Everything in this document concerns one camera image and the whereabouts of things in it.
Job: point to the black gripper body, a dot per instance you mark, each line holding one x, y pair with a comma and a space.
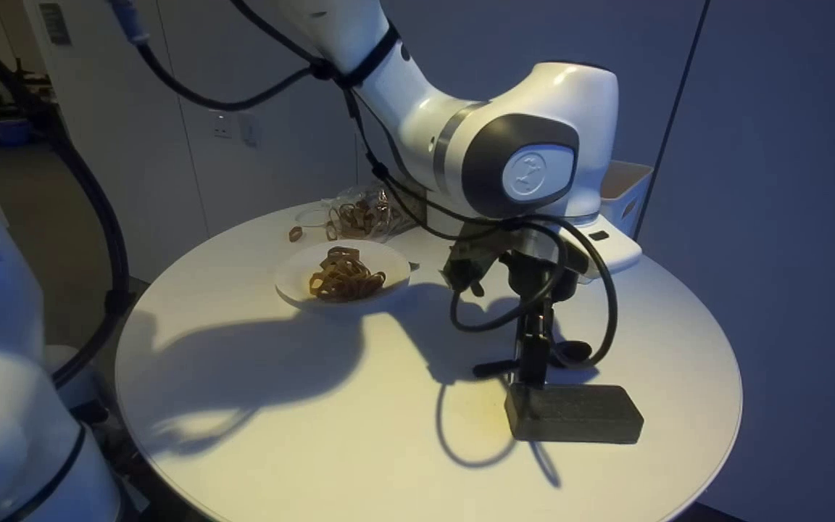
537, 286

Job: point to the black rectangular sponge block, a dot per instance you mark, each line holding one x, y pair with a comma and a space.
587, 416

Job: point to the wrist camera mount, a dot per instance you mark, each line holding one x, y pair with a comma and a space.
470, 258

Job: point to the pile of rubber bands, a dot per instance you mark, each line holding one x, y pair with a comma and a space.
344, 276

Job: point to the stray rubber band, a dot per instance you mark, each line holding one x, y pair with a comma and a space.
297, 232

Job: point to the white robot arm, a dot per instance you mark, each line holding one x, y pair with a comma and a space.
521, 171

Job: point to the white round plate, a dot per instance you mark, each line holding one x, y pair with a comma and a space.
293, 270

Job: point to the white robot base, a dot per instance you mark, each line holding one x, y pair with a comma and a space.
51, 464

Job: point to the white plastic storage box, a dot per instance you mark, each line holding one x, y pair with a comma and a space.
625, 194

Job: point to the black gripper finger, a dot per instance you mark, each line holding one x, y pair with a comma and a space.
522, 397

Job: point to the round white table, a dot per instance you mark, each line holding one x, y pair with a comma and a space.
268, 412

